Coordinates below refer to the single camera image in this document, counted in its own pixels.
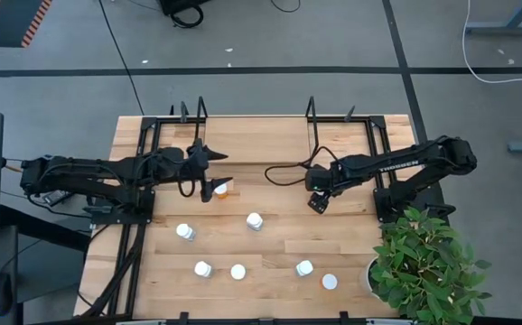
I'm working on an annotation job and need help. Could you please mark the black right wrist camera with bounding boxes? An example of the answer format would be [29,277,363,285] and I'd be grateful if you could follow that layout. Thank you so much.
[307,191,332,216]

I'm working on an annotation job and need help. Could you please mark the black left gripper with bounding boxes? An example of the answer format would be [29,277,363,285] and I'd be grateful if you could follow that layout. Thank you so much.
[182,138,234,203]

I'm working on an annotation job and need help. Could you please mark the white power cable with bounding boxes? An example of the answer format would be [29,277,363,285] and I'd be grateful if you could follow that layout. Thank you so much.
[461,0,522,85]

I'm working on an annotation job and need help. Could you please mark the black power adapter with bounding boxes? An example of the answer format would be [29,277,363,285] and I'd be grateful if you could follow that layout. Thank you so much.
[42,189,73,208]

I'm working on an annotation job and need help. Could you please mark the white medicine bottle blue label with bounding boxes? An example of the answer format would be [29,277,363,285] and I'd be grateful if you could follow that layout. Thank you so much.
[175,223,197,242]
[193,260,214,279]
[294,259,315,278]
[246,211,265,232]

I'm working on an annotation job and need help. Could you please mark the black equipment box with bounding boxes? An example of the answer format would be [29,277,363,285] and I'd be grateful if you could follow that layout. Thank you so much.
[157,0,212,15]

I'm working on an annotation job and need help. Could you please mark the black mat orange striped edges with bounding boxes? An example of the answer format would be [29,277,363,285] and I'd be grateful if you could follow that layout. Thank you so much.
[0,0,53,62]

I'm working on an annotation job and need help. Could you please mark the black coiled cable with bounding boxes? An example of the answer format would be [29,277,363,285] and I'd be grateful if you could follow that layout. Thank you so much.
[169,3,206,30]

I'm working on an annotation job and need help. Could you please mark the green plant in white pot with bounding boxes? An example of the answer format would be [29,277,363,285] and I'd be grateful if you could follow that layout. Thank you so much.
[360,205,493,325]

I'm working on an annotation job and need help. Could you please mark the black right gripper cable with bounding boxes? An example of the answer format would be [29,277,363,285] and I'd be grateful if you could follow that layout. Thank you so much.
[264,144,334,187]

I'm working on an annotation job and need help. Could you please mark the black floor cable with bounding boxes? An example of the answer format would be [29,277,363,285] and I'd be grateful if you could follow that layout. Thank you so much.
[97,0,145,116]

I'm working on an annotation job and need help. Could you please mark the black cable bundle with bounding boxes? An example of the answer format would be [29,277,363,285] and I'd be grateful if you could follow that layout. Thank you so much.
[78,223,147,320]

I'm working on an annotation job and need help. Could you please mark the wooden shelf black wire legs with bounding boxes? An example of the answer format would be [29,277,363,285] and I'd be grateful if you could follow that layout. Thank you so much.
[191,95,322,166]

